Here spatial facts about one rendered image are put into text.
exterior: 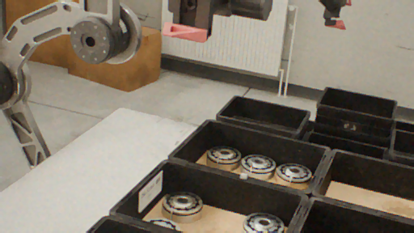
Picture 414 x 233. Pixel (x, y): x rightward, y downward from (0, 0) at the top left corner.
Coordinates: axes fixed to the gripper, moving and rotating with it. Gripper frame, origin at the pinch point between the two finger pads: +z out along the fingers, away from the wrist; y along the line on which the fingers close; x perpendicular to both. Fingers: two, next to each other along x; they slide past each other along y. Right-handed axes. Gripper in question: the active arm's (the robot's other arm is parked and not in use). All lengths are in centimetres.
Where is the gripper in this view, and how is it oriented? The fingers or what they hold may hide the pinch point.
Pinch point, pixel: (171, 11)
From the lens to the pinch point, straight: 83.8
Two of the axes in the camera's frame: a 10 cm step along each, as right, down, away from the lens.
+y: -1.3, 9.0, 4.2
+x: -9.5, -2.3, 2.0
